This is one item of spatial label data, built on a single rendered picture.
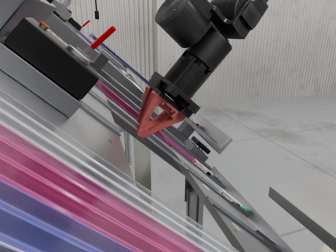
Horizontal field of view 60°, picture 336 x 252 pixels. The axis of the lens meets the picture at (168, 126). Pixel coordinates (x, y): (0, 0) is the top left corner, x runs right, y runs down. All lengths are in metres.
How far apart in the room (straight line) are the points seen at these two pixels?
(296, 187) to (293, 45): 3.58
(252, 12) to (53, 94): 0.32
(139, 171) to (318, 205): 0.57
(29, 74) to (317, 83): 4.79
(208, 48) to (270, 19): 3.74
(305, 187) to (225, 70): 2.99
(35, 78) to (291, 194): 0.86
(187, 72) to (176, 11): 0.09
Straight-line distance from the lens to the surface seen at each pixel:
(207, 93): 3.84
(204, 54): 0.46
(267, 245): 0.55
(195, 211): 0.89
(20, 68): 0.27
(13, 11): 0.28
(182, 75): 0.46
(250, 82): 4.15
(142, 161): 1.04
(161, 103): 0.45
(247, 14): 0.48
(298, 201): 0.97
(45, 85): 0.27
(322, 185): 1.09
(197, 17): 0.44
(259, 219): 0.64
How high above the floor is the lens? 1.11
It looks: 20 degrees down
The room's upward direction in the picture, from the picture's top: straight up
